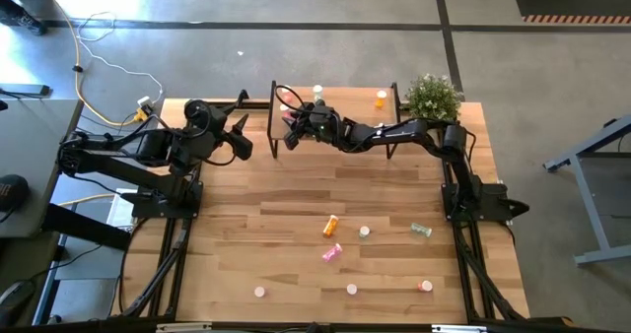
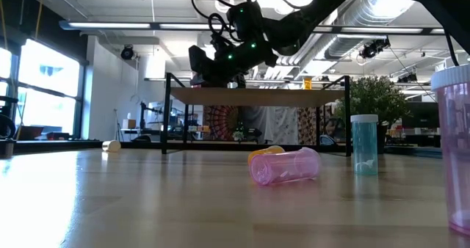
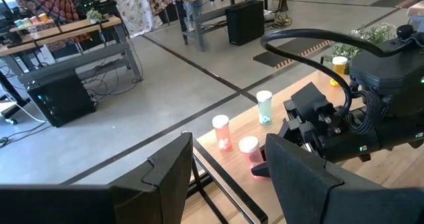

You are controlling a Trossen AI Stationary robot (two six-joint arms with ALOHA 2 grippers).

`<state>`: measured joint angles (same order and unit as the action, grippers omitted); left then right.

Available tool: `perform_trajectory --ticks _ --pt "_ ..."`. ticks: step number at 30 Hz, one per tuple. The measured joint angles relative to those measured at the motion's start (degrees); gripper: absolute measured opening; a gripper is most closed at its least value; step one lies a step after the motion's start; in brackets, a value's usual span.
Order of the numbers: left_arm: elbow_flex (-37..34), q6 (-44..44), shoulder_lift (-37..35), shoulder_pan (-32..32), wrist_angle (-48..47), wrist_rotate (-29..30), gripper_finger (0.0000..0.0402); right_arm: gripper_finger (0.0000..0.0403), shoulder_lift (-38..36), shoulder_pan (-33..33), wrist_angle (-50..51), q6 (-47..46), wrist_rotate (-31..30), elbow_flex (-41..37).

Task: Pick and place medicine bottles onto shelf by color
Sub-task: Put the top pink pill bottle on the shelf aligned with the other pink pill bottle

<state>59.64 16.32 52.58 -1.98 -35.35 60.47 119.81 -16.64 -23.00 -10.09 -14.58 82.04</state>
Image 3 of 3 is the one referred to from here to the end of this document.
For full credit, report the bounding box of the wooden shelf black metal frame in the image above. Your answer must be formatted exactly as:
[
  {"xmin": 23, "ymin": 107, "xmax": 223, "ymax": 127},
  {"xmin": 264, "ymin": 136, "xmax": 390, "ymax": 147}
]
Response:
[{"xmin": 180, "ymin": 70, "xmax": 424, "ymax": 224}]

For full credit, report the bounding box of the small potted plant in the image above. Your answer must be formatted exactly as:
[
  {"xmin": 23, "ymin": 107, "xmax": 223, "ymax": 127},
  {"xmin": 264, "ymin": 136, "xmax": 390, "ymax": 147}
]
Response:
[{"xmin": 85, "ymin": 7, "xmax": 103, "ymax": 25}]

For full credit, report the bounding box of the right wrist camera housing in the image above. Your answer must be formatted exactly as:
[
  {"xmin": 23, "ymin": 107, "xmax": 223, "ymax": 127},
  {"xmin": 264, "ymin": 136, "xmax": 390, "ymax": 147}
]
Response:
[{"xmin": 349, "ymin": 25, "xmax": 424, "ymax": 117}]

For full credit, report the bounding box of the black braided cable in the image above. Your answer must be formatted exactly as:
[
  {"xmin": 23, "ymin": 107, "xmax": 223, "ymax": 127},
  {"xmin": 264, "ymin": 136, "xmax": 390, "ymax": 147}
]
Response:
[{"xmin": 347, "ymin": 90, "xmax": 388, "ymax": 135}]

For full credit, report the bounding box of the black computer tower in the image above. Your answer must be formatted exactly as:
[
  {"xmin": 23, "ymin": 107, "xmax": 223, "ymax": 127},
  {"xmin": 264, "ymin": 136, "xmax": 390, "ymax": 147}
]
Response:
[
  {"xmin": 225, "ymin": 0, "xmax": 266, "ymax": 47},
  {"xmin": 26, "ymin": 70, "xmax": 97, "ymax": 129}
]

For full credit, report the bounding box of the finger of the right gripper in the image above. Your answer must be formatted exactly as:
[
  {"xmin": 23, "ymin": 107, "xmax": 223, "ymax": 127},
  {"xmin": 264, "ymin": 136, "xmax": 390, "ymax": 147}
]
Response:
[{"xmin": 250, "ymin": 140, "xmax": 276, "ymax": 179}]

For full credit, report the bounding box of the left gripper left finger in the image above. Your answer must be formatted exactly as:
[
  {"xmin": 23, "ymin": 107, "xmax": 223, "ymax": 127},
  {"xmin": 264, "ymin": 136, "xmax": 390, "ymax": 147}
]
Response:
[{"xmin": 110, "ymin": 132, "xmax": 195, "ymax": 224}]

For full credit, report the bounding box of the green potted plant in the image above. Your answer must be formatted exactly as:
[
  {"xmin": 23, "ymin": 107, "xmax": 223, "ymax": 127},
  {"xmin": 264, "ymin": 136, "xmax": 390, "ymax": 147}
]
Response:
[{"xmin": 331, "ymin": 22, "xmax": 398, "ymax": 61}]

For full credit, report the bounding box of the black camera cable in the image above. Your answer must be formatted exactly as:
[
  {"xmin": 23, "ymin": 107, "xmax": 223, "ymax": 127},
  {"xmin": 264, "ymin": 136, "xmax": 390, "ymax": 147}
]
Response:
[{"xmin": 260, "ymin": 28, "xmax": 398, "ymax": 112}]

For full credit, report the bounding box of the white floral curtain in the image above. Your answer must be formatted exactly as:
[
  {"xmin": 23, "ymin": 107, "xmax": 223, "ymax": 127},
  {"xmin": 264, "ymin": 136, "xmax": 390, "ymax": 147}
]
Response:
[{"xmin": 105, "ymin": 0, "xmax": 163, "ymax": 38}]

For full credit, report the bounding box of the mandala tapestry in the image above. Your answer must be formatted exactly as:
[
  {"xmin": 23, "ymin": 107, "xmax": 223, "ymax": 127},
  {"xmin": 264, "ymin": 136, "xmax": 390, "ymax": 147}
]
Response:
[{"xmin": 8, "ymin": 0, "xmax": 79, "ymax": 23}]

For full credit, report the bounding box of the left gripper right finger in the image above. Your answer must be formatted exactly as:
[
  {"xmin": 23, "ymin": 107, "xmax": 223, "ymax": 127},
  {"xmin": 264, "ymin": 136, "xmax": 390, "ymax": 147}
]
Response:
[{"xmin": 265, "ymin": 133, "xmax": 392, "ymax": 224}]

